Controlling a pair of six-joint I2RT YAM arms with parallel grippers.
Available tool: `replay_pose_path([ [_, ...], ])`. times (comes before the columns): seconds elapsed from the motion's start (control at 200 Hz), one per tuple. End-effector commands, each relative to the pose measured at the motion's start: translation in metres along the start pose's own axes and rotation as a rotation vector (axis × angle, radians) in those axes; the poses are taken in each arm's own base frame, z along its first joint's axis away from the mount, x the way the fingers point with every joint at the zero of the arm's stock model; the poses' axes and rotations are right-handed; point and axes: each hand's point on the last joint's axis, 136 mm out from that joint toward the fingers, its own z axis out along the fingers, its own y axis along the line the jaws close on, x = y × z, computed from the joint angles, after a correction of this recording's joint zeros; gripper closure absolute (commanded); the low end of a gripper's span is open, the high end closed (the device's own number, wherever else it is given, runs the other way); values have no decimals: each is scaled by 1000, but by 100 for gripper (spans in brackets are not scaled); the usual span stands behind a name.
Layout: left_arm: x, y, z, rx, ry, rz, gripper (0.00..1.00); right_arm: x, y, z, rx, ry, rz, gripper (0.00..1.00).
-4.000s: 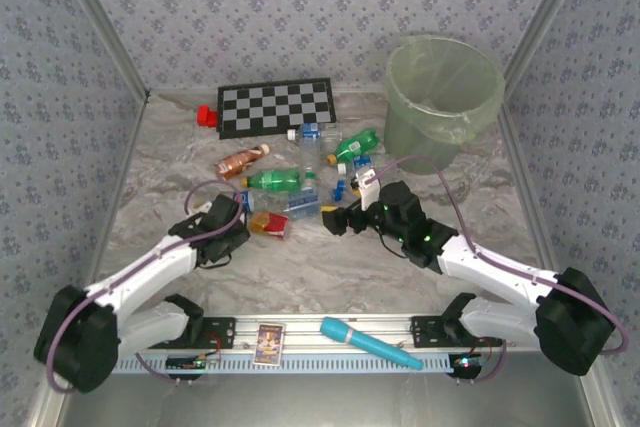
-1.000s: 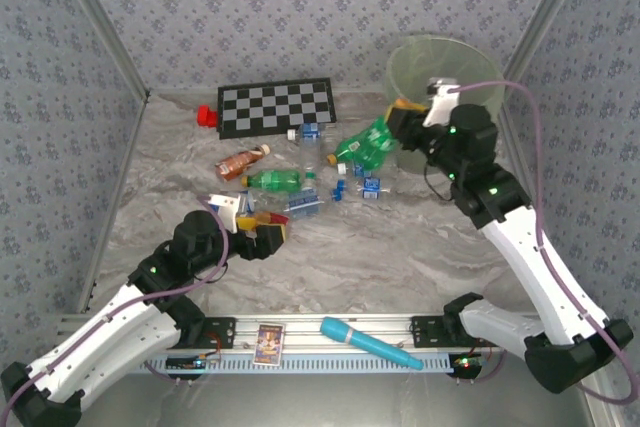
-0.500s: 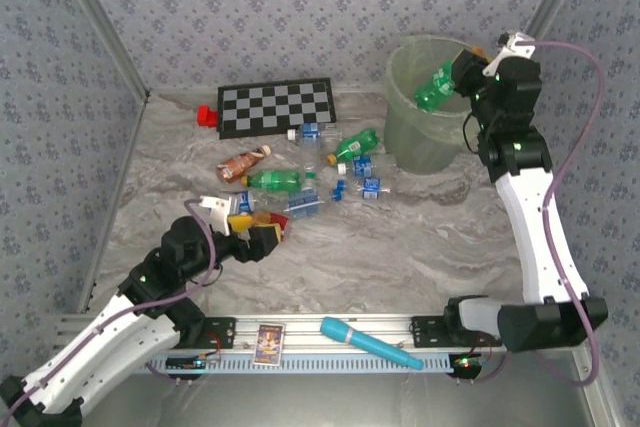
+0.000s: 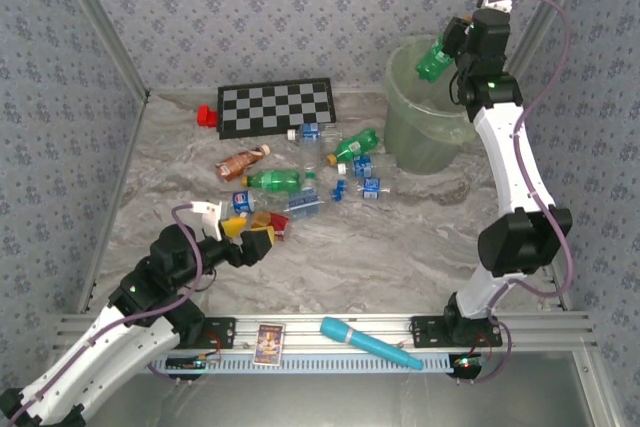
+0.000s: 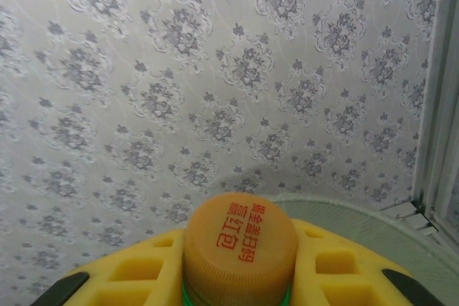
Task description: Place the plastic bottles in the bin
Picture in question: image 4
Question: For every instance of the teal toy microphone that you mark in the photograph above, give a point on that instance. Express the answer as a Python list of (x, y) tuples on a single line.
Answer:
[(340, 332)]

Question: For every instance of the aluminium frame rail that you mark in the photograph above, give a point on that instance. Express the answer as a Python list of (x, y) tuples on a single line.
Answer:
[(118, 197), (564, 304)]

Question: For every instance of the black grey checkerboard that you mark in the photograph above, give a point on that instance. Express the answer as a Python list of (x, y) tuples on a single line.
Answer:
[(275, 107)]

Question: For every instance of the clear bottle blue cap label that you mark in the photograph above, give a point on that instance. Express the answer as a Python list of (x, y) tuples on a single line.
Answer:
[(371, 188)]

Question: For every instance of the translucent green bin liner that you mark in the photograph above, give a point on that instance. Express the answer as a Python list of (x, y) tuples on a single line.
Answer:
[(410, 112)]

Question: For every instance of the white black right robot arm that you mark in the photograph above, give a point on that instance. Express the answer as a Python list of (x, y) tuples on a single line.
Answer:
[(505, 157)]

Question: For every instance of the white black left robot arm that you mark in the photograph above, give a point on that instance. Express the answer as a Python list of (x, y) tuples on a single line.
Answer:
[(100, 357)]

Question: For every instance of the small circuit board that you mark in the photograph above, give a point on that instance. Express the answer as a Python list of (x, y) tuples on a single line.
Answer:
[(185, 362), (465, 364)]

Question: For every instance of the small printed card box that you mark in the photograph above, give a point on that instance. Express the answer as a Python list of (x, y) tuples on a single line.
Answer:
[(268, 344)]

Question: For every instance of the red plastic block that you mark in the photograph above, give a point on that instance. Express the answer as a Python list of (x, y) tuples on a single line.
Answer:
[(205, 117)]

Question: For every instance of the green bottle yellow cap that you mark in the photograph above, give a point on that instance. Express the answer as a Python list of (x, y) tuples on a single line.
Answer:
[(355, 145), (432, 62)]

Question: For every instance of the crushed clear blue label bottle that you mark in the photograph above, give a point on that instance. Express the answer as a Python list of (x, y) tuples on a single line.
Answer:
[(302, 203)]

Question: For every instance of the green waste bin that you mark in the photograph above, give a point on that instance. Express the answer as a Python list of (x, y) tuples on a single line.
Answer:
[(425, 162)]

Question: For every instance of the clear pepsi label bottle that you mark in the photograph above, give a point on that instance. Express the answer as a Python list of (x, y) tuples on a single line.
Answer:
[(242, 201)]

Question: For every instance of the brown plastic bottle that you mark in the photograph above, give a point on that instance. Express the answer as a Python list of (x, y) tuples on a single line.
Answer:
[(237, 163)]

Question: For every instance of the large green plastic bottle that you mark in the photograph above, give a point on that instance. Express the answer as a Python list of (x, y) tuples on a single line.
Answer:
[(275, 181)]

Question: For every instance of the crushed red yellow bottle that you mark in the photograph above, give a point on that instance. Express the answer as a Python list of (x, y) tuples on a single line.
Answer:
[(280, 224)]

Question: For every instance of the grey metal sheet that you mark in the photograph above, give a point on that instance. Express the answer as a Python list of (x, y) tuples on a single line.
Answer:
[(325, 402)]

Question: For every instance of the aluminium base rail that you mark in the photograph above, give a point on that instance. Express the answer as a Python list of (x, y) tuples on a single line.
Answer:
[(310, 342)]

